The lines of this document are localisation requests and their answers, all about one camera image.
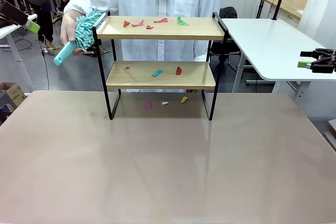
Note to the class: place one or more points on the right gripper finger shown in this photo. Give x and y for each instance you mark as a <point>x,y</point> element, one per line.
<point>319,52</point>
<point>324,65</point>

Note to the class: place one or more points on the teal chenille duster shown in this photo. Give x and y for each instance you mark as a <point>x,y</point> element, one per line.
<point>85,30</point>

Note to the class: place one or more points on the two-tier wooden metal shelf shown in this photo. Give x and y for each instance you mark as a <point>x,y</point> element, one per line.
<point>157,35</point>

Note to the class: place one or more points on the person's right hand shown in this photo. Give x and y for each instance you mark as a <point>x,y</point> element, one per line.
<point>68,28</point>

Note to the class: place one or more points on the white background table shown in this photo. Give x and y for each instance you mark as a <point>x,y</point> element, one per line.
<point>8,33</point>

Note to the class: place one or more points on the wooden background desk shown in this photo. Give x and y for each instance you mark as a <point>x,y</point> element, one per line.
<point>288,5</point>

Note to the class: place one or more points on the cardboard box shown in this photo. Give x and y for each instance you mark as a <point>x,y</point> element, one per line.
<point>13,93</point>

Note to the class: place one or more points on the black office chair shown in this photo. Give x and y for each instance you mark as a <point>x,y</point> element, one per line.
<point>228,12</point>

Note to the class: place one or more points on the small red paper scrap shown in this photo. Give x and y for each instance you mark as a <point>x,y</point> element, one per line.
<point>149,27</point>

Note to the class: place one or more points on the green paper scrap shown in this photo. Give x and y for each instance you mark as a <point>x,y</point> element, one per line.
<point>180,21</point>

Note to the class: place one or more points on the yellow paper scrap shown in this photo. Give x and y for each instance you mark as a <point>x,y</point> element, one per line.
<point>184,99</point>

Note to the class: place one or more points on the long red paper scrap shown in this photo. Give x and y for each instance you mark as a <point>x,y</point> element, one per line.
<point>162,20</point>

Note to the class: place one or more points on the blue paper scrap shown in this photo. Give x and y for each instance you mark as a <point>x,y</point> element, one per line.
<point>157,73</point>

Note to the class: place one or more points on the pink paper scrap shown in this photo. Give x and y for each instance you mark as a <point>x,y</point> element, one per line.
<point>148,105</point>

